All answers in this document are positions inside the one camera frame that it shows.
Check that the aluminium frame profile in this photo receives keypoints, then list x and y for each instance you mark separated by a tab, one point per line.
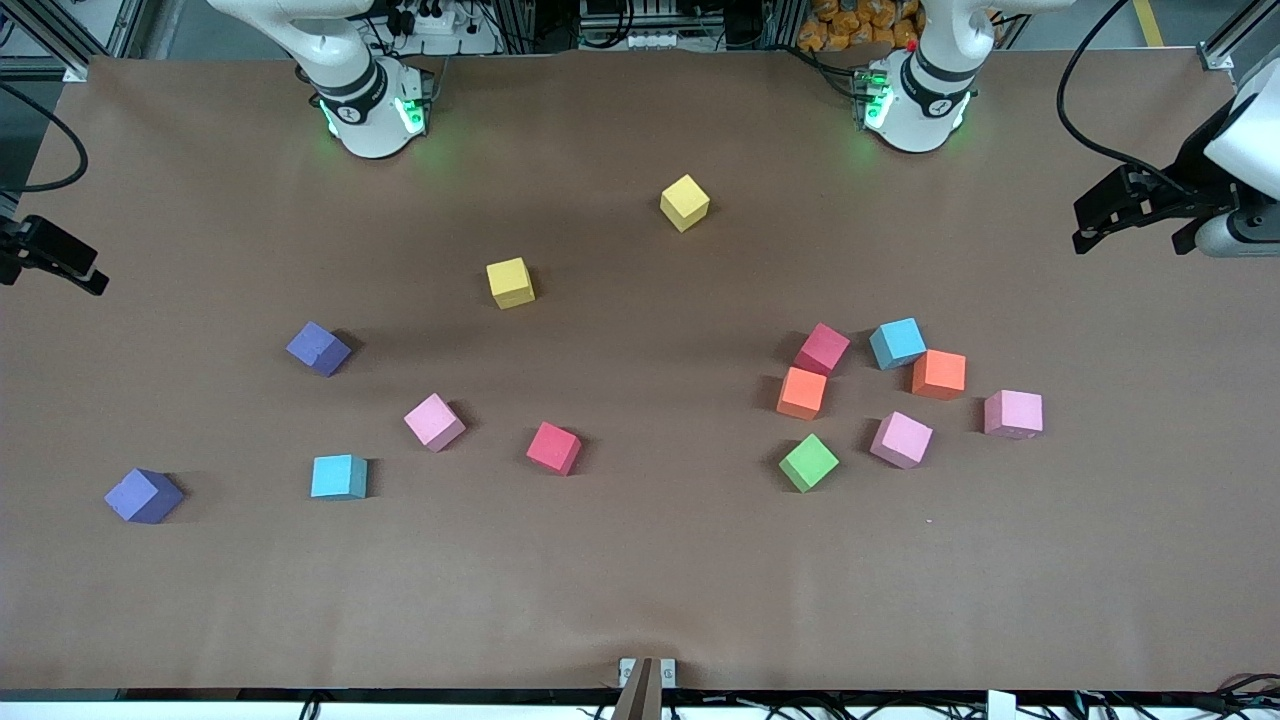
60	42
1235	32

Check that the yellow foam cube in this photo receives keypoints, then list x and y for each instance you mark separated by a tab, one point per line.
685	200
510	283

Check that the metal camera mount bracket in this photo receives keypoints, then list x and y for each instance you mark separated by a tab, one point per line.
650	672

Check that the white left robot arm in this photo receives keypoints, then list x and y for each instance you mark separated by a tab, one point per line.
920	120

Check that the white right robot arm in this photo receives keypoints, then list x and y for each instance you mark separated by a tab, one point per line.
375	130

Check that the orange foam cube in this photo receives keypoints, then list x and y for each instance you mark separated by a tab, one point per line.
801	392
939	374

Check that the purple foam cube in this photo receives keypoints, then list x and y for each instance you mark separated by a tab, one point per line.
318	348
144	495

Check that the pile of orange packets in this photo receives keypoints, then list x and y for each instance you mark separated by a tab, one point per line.
850	22

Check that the blue foam cube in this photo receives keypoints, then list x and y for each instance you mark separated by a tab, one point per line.
338	476
897	342

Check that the red foam cube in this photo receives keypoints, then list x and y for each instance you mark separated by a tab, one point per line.
553	447
822	348

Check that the paper table cover sheet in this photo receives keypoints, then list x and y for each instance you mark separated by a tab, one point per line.
640	560

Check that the pink foam cube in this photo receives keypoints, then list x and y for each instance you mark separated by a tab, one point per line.
1013	413
434	421
901	439

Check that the white power strip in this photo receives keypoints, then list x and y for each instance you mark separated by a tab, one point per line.
455	45
652	41

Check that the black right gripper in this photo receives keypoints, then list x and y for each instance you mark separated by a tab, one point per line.
40	247

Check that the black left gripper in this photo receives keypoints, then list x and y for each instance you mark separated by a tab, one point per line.
1194	162

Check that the green foam cube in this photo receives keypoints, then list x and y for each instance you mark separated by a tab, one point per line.
808	462

